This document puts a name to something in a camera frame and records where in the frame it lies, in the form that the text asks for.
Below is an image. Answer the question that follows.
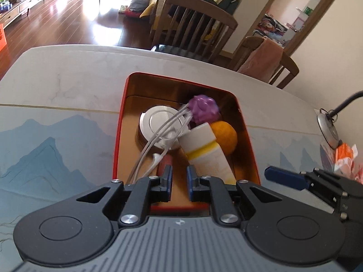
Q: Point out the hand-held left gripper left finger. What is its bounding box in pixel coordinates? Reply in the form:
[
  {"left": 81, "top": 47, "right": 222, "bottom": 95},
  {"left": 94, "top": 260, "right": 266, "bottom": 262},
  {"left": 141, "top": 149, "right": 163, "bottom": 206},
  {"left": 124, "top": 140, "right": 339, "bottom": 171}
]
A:
[{"left": 75, "top": 164, "right": 174, "bottom": 228}]

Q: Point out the brown wooden chair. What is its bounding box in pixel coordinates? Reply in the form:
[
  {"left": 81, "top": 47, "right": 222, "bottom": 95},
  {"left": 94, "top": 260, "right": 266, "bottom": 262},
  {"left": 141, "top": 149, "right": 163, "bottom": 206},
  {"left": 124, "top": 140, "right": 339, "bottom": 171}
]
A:
[{"left": 228, "top": 35, "right": 300, "bottom": 90}]

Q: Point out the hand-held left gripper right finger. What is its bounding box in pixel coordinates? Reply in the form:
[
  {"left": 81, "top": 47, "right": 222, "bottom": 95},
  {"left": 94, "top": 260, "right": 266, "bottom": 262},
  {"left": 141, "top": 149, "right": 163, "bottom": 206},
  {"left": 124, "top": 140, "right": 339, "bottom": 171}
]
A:
[{"left": 186, "top": 165, "right": 284, "bottom": 228}]

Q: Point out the orange gift box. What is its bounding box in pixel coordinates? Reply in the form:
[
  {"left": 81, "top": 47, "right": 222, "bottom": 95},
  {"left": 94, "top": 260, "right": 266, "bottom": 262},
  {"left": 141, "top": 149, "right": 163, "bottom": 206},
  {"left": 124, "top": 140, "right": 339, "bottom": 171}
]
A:
[{"left": 0, "top": 24, "right": 8, "bottom": 52}]

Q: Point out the grey desk lamp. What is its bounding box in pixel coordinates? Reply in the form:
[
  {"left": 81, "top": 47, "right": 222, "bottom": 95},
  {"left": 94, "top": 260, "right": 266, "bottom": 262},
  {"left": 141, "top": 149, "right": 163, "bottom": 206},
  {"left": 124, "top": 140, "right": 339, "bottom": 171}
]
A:
[{"left": 316, "top": 91, "right": 363, "bottom": 149}]

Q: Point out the dark wooden slatted chair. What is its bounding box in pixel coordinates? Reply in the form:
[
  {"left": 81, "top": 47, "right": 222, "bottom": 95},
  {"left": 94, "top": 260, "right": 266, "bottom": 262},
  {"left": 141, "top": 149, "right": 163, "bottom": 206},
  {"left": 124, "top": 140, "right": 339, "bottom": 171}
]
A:
[{"left": 149, "top": 0, "right": 238, "bottom": 63}]

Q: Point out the purple bumpy toy ball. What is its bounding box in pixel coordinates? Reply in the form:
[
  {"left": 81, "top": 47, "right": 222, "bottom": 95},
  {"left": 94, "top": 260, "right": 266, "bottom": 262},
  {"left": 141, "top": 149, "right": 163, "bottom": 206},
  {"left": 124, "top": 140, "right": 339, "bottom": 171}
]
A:
[{"left": 187, "top": 94, "right": 221, "bottom": 125}]

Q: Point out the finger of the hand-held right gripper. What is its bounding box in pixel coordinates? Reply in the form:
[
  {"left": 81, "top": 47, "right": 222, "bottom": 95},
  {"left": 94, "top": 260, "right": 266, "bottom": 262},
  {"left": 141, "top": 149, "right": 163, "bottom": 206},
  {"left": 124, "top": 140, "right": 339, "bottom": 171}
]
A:
[{"left": 264, "top": 165, "right": 311, "bottom": 191}]

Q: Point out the orange fruit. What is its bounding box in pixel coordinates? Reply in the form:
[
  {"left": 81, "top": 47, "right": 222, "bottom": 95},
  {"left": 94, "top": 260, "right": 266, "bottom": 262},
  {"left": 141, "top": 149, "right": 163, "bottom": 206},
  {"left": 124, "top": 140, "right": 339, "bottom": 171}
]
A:
[{"left": 210, "top": 121, "right": 238, "bottom": 156}]

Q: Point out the round silver tin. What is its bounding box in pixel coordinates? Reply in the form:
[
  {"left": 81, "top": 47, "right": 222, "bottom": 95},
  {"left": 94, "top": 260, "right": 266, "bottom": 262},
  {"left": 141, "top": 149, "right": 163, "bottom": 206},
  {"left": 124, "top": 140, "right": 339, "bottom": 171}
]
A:
[{"left": 137, "top": 105, "right": 191, "bottom": 151}]

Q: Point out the wooden tv cabinet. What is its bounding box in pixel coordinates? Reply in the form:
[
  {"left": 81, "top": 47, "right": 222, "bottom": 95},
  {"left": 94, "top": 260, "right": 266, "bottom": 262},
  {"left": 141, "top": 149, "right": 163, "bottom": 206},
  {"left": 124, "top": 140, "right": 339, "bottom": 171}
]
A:
[{"left": 0, "top": 0, "right": 72, "bottom": 31}]

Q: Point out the red card packet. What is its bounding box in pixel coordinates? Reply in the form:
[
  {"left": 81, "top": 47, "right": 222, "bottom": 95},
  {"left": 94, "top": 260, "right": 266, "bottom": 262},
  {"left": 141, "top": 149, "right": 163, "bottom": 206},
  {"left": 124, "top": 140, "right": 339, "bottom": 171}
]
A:
[{"left": 157, "top": 156, "right": 174, "bottom": 176}]

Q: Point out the white bottle with yellow label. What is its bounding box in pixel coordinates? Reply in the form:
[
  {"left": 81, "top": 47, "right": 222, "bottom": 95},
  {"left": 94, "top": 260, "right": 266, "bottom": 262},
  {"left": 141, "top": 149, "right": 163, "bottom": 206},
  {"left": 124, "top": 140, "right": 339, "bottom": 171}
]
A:
[{"left": 179, "top": 122, "right": 237, "bottom": 185}]

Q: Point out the colourful bedding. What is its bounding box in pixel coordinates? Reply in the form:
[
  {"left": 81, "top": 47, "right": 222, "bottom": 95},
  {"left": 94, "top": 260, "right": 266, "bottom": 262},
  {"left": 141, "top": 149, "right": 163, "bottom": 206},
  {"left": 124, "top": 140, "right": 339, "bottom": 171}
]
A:
[{"left": 257, "top": 14, "right": 287, "bottom": 46}]

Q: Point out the orange and white tissue packet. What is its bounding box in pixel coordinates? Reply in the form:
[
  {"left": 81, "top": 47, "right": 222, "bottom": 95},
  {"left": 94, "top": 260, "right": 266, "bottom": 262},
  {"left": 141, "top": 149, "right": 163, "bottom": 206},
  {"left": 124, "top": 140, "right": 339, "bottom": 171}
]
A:
[{"left": 333, "top": 143, "right": 359, "bottom": 174}]

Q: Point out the pink towel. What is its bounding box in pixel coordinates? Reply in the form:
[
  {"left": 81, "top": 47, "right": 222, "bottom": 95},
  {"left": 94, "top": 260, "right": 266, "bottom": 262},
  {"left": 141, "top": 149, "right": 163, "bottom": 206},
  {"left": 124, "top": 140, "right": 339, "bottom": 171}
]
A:
[{"left": 237, "top": 37, "right": 284, "bottom": 81}]

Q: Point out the red square tin box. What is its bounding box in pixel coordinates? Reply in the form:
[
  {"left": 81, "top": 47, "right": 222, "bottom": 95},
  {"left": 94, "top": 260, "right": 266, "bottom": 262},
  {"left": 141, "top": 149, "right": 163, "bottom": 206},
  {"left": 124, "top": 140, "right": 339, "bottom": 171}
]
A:
[{"left": 112, "top": 72, "right": 262, "bottom": 216}]

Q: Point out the blue mountain print table mat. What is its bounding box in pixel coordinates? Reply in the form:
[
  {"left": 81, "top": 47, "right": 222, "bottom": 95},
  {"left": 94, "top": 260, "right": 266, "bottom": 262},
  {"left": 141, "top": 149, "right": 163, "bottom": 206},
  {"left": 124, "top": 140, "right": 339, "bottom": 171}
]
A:
[{"left": 0, "top": 103, "right": 342, "bottom": 261}]

